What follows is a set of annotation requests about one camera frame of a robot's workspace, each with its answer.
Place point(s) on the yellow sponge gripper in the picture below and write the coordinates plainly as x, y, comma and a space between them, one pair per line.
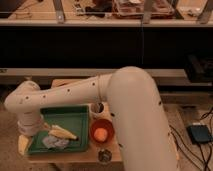
23, 143

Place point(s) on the grey blue towel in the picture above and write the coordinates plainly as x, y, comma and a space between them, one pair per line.
51, 141

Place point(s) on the yellow corn cob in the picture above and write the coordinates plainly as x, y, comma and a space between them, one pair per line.
62, 133

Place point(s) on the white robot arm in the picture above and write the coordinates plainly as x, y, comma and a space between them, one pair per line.
139, 119

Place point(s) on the green plastic tray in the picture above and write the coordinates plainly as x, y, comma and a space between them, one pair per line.
72, 118

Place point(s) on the orange ball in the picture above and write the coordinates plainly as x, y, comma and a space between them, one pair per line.
100, 135

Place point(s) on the orange bowl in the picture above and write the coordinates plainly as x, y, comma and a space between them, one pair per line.
102, 123

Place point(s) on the black foot pedal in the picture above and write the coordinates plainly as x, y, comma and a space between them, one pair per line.
199, 134

